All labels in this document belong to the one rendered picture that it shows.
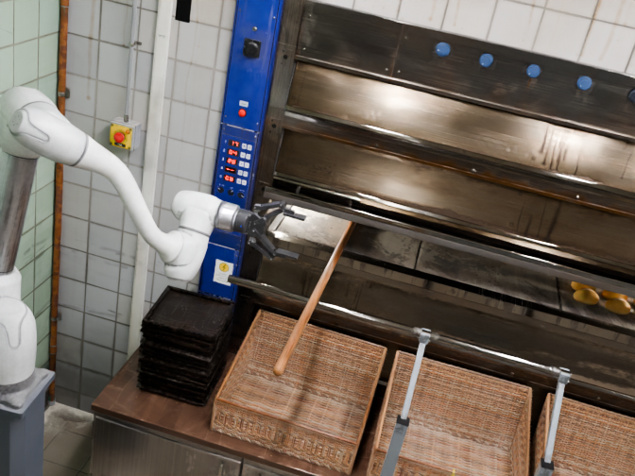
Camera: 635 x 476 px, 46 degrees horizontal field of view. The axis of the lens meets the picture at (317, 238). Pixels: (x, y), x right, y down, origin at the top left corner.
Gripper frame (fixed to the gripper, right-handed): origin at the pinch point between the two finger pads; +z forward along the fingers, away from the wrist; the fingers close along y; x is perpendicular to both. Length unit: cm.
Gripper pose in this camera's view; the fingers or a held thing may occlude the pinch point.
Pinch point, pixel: (298, 237)
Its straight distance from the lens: 232.0
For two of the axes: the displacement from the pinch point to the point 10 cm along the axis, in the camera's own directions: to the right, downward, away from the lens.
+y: -1.8, 8.8, 4.4
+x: -2.4, 4.0, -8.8
